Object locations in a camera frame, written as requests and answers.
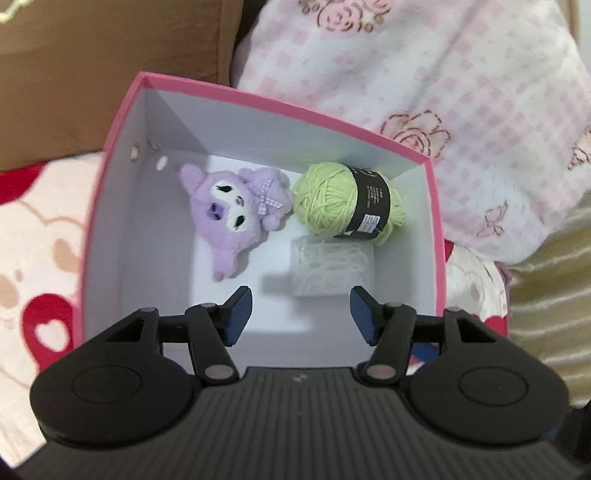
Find red bear printed blanket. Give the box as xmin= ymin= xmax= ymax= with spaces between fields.
xmin=0 ymin=150 xmax=514 ymax=467

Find pink cardboard box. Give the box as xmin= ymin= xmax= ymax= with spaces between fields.
xmin=82 ymin=71 xmax=513 ymax=370

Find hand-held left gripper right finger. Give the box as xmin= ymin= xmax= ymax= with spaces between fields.
xmin=350 ymin=285 xmax=497 ymax=386

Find green yarn ball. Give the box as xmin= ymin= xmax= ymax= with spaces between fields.
xmin=292 ymin=161 xmax=407 ymax=247

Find clear packet of white string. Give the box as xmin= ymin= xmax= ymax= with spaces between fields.
xmin=288 ymin=235 xmax=376 ymax=297

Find purple plush toy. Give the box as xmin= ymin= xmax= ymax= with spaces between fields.
xmin=178 ymin=162 xmax=294 ymax=281

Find beige striped cloth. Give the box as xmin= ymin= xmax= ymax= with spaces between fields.
xmin=496 ymin=208 xmax=591 ymax=407

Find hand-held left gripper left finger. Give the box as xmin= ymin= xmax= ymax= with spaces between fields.
xmin=95 ymin=286 xmax=254 ymax=386

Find pink checked floral blanket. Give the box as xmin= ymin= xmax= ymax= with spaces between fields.
xmin=231 ymin=0 xmax=591 ymax=266

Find brown cushion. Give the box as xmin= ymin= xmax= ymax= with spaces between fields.
xmin=0 ymin=0 xmax=245 ymax=174

